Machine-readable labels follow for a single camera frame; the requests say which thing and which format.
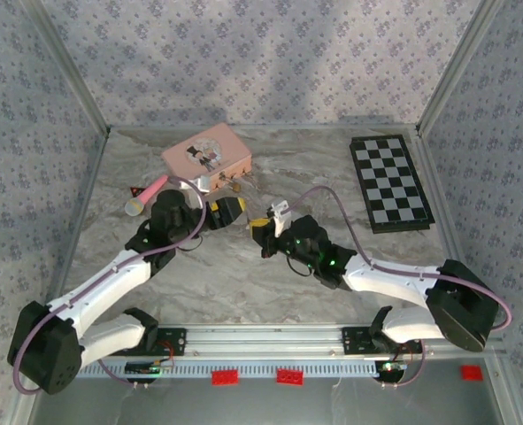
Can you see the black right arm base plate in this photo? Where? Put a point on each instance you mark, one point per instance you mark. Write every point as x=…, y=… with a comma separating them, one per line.
x=354, y=340

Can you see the black grey chessboard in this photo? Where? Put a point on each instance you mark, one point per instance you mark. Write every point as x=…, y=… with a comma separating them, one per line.
x=389, y=183

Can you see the left controller circuit board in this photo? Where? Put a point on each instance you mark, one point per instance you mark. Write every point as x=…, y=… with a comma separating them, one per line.
x=148, y=367

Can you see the controller circuit board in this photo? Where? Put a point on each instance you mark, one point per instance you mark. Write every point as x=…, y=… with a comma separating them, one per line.
x=148, y=367
x=391, y=368

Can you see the pink printed lockable box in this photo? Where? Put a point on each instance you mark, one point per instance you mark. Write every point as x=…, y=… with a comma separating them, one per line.
x=208, y=150

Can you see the grey metal shelf plate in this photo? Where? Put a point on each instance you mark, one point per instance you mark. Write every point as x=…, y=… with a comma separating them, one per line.
x=261, y=405

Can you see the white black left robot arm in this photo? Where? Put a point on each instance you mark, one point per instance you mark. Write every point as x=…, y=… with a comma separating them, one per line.
x=110, y=279

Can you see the right controller circuit board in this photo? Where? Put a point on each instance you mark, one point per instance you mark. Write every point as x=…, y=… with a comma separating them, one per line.
x=391, y=368

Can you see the red toy brick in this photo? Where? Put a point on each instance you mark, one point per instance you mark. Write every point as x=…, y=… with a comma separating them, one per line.
x=471, y=373
x=290, y=376
x=225, y=378

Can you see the pink toy microphone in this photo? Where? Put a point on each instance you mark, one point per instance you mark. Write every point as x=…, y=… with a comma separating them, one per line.
x=143, y=198

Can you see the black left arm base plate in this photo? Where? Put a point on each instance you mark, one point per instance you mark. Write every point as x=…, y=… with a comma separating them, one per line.
x=172, y=341

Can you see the aluminium frame post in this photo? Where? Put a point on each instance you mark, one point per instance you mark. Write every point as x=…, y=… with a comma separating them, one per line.
x=460, y=66
x=66, y=66

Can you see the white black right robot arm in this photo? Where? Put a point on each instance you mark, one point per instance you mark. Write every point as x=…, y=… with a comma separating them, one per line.
x=389, y=276

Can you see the black card with red triangle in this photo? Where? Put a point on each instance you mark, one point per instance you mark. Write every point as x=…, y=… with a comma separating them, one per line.
x=134, y=191

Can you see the aluminium mounting rail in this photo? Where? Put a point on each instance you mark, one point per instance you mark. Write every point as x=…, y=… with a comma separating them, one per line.
x=261, y=338

